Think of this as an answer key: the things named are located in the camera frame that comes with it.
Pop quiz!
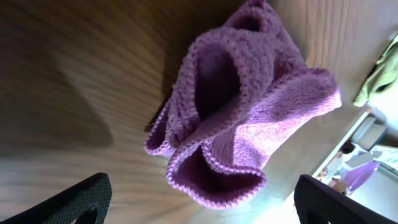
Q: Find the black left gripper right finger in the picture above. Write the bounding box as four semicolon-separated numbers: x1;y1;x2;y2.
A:
294;174;397;224

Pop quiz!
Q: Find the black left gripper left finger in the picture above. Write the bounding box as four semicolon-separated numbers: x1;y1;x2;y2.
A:
1;172;112;224

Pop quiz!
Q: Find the purple microfiber cloth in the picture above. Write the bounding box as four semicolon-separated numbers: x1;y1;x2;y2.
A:
144;1;341;209

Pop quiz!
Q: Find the crumpled green cloth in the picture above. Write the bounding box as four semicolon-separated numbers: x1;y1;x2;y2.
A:
353;35;397;107

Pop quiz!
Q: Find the purple bottle in background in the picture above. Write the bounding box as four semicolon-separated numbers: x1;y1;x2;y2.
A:
341;161;379;194

